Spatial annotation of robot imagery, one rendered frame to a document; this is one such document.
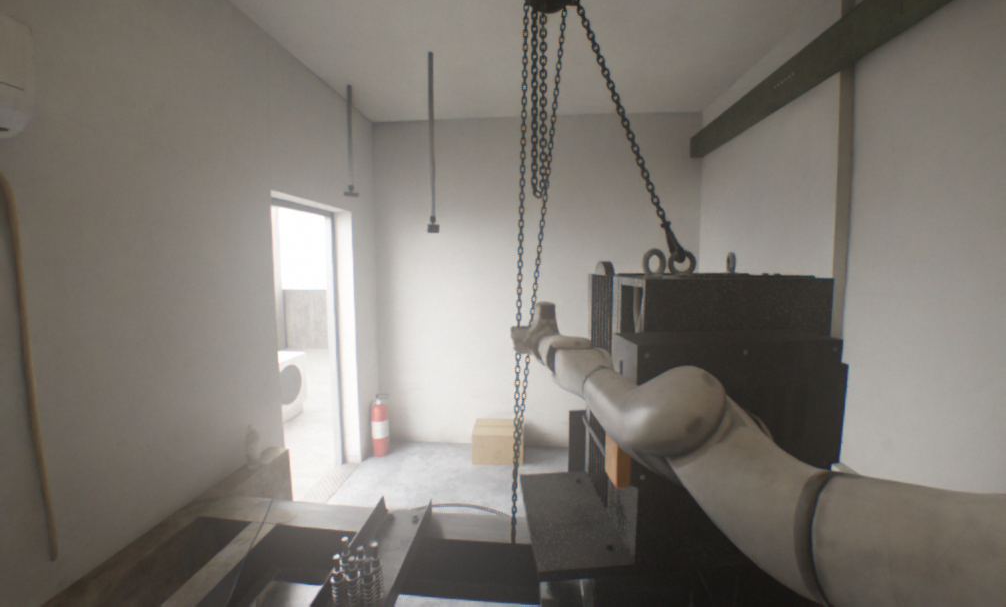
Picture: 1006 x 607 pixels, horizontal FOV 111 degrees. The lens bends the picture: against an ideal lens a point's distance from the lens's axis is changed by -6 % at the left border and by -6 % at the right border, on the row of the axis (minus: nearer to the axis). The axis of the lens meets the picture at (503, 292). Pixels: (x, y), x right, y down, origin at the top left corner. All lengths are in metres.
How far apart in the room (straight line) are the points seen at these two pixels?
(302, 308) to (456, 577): 7.00
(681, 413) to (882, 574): 0.15
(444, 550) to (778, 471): 1.51
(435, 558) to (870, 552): 1.59
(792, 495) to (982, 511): 0.08
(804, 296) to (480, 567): 1.42
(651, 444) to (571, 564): 0.80
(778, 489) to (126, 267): 1.83
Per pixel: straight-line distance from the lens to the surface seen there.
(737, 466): 0.33
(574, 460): 1.67
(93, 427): 1.82
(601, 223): 3.31
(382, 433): 3.51
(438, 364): 3.48
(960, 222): 1.95
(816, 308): 1.17
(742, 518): 0.32
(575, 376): 0.57
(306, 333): 8.30
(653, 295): 0.92
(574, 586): 1.43
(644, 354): 0.78
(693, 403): 0.36
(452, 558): 1.74
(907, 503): 0.28
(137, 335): 1.86
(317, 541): 1.90
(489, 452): 3.29
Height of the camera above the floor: 1.65
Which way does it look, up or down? 5 degrees down
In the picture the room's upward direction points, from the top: straight up
